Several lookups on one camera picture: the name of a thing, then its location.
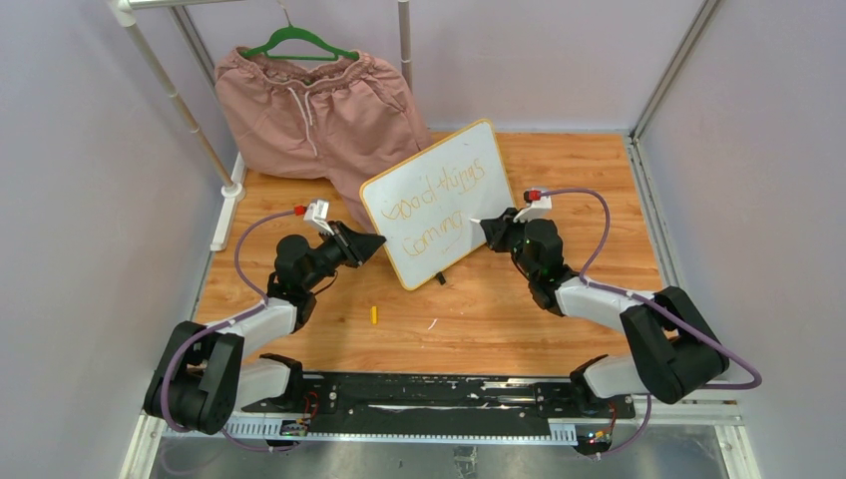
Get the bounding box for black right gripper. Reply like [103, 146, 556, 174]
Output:
[483, 208, 540, 280]

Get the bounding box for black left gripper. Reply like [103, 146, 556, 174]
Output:
[302, 222, 386, 291]

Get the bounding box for yellow-framed whiteboard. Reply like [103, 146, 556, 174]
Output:
[359, 119, 514, 290]

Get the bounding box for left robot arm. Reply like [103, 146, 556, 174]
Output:
[143, 222, 386, 435]

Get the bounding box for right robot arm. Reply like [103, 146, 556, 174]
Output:
[479, 208, 729, 417]

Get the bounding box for pink shorts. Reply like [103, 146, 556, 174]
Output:
[214, 47, 433, 232]

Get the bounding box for green clothes hanger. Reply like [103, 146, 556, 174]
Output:
[240, 3, 360, 62]

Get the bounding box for white clothes rack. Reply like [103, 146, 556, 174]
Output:
[107, 0, 412, 252]

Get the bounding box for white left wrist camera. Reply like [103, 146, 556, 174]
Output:
[303, 199, 334, 237]

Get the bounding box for aluminium frame post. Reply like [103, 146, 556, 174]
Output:
[624, 0, 722, 286]

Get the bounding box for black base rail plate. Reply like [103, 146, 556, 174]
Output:
[230, 371, 635, 446]

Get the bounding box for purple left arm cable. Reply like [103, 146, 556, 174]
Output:
[160, 207, 306, 454]

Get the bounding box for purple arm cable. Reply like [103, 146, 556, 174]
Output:
[160, 207, 306, 454]
[538, 188, 763, 457]

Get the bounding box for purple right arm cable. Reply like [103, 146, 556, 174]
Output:
[538, 188, 763, 457]

